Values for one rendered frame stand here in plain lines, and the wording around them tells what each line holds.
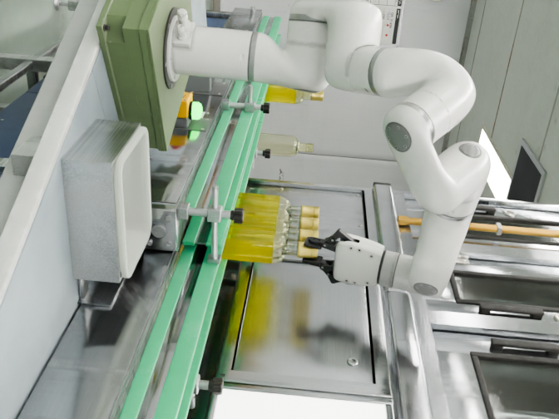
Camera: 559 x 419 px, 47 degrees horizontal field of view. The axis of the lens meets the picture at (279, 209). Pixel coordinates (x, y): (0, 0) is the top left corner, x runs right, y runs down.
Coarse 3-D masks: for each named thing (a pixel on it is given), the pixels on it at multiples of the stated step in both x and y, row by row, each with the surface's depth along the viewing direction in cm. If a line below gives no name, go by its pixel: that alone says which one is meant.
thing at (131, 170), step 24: (144, 144) 113; (120, 168) 99; (144, 168) 116; (120, 192) 100; (144, 192) 118; (120, 216) 102; (144, 216) 120; (120, 240) 104; (144, 240) 118; (120, 264) 107
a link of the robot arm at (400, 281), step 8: (416, 248) 130; (400, 256) 136; (408, 256) 136; (400, 264) 134; (408, 264) 134; (400, 272) 134; (408, 272) 133; (400, 280) 134; (400, 288) 136; (408, 288) 134; (432, 296) 134; (440, 296) 134
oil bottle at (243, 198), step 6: (240, 192) 159; (240, 198) 156; (246, 198) 156; (252, 198) 156; (258, 198) 157; (264, 198) 157; (270, 198) 157; (276, 198) 157; (282, 198) 157; (246, 204) 154; (252, 204) 154; (258, 204) 154; (264, 204) 154; (270, 204) 154; (276, 204) 154; (282, 204) 155; (288, 204) 156; (288, 210) 155
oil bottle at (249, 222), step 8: (248, 216) 148; (232, 224) 145; (240, 224) 145; (248, 224) 145; (256, 224) 145; (264, 224) 145; (272, 224) 146; (280, 224) 146; (280, 232) 144; (288, 232) 146
